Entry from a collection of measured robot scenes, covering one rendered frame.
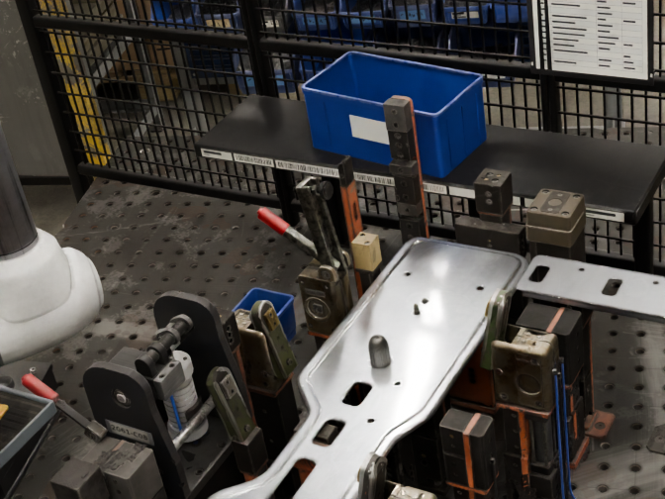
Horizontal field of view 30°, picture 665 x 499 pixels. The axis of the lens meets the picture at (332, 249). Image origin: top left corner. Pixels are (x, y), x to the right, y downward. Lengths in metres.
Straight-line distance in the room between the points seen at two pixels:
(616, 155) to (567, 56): 0.20
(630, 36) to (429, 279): 0.55
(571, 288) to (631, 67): 0.45
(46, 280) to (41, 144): 2.18
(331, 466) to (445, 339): 0.31
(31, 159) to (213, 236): 1.66
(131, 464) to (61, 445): 0.68
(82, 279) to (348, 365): 0.56
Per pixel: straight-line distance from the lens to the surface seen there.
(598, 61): 2.25
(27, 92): 4.25
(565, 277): 2.01
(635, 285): 1.99
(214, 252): 2.75
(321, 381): 1.86
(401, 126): 2.15
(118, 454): 1.71
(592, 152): 2.27
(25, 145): 4.36
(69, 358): 2.56
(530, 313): 1.97
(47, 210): 4.54
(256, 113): 2.56
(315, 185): 1.91
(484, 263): 2.05
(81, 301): 2.21
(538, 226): 2.07
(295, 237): 1.98
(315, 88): 2.36
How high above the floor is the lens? 2.18
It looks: 33 degrees down
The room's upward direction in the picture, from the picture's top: 10 degrees counter-clockwise
